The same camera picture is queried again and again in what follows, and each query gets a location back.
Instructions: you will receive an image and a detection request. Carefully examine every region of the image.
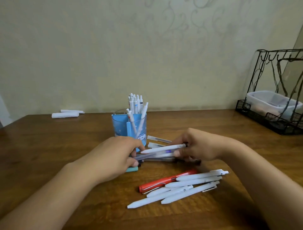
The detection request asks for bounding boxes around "blue pen holder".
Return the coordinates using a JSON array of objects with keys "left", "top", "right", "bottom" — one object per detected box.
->
[{"left": 111, "top": 108, "right": 147, "bottom": 153}]

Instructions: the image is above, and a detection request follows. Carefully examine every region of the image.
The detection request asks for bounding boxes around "red pen silver clip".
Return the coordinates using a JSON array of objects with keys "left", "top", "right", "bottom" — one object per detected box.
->
[{"left": 139, "top": 169, "right": 198, "bottom": 195}]

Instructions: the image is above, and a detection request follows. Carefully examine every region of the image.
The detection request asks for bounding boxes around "person's left hand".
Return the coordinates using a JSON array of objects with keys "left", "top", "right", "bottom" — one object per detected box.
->
[{"left": 71, "top": 136, "right": 145, "bottom": 185}]

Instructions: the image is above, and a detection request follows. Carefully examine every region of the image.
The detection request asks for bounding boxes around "brown wooden table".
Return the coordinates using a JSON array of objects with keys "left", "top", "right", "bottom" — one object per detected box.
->
[{"left": 0, "top": 109, "right": 303, "bottom": 230}]

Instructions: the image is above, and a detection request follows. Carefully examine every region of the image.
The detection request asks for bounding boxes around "brown cord loop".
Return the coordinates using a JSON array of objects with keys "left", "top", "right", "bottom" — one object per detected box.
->
[{"left": 271, "top": 57, "right": 303, "bottom": 121}]

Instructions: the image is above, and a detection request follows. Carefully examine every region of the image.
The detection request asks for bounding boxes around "person's right hand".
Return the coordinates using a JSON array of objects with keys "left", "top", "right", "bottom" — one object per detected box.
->
[{"left": 171, "top": 128, "right": 234, "bottom": 162}]

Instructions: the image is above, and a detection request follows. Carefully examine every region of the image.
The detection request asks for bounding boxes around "person's left forearm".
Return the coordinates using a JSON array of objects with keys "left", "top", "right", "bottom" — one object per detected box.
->
[{"left": 0, "top": 162, "right": 95, "bottom": 230}]

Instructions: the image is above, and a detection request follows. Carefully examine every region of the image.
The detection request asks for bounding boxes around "black wire rack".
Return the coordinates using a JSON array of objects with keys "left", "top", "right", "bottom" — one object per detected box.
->
[{"left": 235, "top": 48, "right": 303, "bottom": 136}]

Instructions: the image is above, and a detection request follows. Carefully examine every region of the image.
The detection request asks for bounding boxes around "stack of frosted capped pens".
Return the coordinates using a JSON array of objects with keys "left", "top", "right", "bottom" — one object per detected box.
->
[{"left": 129, "top": 135, "right": 202, "bottom": 165}]

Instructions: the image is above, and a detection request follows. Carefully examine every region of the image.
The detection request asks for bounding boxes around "pile of white pens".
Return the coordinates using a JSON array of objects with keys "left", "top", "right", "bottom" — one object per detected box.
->
[{"left": 127, "top": 169, "right": 229, "bottom": 209}]

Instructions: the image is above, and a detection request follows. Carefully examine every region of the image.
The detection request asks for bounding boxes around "clear plastic container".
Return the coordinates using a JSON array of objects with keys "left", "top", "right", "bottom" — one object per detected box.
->
[{"left": 246, "top": 90, "right": 303, "bottom": 120}]

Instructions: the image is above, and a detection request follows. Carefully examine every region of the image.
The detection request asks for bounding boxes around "white pen dark tip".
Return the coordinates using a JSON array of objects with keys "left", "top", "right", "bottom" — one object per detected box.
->
[{"left": 140, "top": 142, "right": 189, "bottom": 154}]

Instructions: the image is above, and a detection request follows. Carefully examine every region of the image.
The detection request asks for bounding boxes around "thick rolled white paper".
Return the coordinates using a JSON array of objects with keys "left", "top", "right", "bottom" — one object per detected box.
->
[{"left": 51, "top": 112, "right": 80, "bottom": 119}]

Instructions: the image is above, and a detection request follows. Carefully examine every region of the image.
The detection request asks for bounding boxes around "bunch of white pens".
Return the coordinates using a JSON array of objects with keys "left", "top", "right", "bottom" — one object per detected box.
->
[{"left": 125, "top": 93, "right": 149, "bottom": 139}]

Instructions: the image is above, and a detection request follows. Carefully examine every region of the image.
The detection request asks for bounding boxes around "person's right forearm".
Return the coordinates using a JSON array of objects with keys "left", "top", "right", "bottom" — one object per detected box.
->
[{"left": 221, "top": 138, "right": 303, "bottom": 230}]

